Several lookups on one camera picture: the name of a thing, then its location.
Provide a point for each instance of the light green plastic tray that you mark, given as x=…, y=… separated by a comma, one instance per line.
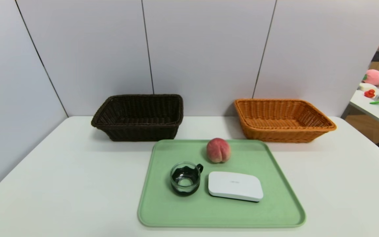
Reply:
x=176, y=210

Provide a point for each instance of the white plastic box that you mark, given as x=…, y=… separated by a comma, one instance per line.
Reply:
x=235, y=186

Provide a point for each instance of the white round-edged side table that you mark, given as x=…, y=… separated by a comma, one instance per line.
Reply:
x=373, y=113

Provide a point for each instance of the small red toy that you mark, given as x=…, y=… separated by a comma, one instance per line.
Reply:
x=369, y=93

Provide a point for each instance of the dark brown wicker basket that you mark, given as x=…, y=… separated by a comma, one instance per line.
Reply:
x=137, y=131

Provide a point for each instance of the orange wicker basket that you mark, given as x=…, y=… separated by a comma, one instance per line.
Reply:
x=275, y=133

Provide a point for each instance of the pink plush peach toy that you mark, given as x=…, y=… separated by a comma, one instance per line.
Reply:
x=373, y=77

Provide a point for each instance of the cream white flat object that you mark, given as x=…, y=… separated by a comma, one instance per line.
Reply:
x=367, y=87

